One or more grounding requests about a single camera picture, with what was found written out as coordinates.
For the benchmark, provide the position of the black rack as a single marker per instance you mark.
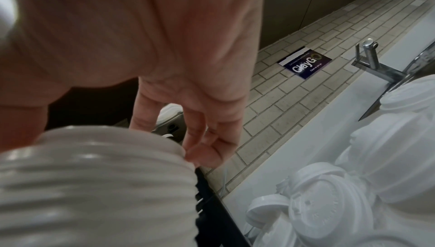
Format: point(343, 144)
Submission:
point(217, 221)

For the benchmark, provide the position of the white ribbed lid stack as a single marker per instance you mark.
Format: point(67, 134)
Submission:
point(91, 192)

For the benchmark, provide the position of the pile of white cup lids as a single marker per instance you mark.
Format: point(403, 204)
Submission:
point(367, 176)

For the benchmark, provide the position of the person's right hand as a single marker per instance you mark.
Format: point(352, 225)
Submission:
point(142, 31)

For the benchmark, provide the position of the brown cabinet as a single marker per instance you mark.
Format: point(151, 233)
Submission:
point(292, 1)

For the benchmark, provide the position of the chrome faucet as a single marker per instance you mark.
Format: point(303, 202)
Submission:
point(372, 59)

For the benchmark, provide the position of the purple and white sign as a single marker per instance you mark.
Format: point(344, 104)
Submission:
point(306, 64)

